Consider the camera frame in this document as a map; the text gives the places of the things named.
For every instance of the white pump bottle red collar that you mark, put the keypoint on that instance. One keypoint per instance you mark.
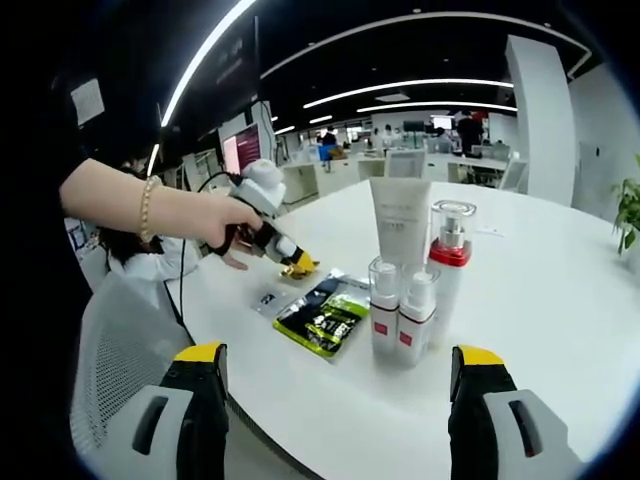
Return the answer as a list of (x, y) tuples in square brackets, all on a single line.
[(452, 280)]

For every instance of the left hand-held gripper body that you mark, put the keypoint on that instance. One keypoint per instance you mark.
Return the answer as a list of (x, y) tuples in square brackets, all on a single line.
[(260, 195)]

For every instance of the person's left hand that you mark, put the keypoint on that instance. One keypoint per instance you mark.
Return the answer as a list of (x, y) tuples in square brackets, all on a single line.
[(220, 222)]

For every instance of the ceiling air conditioner vent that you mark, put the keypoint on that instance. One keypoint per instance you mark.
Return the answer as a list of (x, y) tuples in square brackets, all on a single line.
[(87, 102)]

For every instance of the dark hanging sign panel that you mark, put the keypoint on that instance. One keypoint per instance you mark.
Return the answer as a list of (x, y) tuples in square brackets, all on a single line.
[(237, 60)]

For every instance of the white office desk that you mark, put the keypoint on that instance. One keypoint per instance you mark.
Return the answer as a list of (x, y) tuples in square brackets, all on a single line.
[(450, 167)]

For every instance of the person's black shirt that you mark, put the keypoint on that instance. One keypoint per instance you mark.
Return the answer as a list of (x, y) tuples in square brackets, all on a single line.
[(45, 250)]

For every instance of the laptop on stand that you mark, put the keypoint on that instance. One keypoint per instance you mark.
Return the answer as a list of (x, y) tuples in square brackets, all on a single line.
[(242, 147)]

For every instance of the white mesh office chair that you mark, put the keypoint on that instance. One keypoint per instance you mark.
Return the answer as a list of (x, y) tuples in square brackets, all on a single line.
[(125, 350)]

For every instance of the long straight ceiling light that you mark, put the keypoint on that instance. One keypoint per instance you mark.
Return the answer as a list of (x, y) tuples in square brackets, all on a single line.
[(410, 81)]

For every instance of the short straight ceiling light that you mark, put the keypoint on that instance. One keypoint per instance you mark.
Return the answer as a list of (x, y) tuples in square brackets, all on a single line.
[(435, 103)]

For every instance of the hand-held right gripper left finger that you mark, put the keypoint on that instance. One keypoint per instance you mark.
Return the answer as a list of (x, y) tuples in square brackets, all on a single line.
[(200, 430)]

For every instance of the white skincare tube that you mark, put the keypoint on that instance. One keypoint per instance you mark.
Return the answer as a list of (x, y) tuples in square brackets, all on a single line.
[(400, 220)]

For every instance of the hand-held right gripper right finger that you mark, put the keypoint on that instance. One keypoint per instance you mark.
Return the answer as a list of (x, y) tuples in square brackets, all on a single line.
[(477, 430)]

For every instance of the curved ceiling light strip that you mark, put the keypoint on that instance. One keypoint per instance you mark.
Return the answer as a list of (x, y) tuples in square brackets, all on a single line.
[(200, 50)]

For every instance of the potted green plant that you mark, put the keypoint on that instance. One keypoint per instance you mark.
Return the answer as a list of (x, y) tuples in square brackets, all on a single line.
[(629, 210)]

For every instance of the black green skincare sachet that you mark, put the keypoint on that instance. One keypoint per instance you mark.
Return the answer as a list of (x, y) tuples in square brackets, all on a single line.
[(325, 320)]

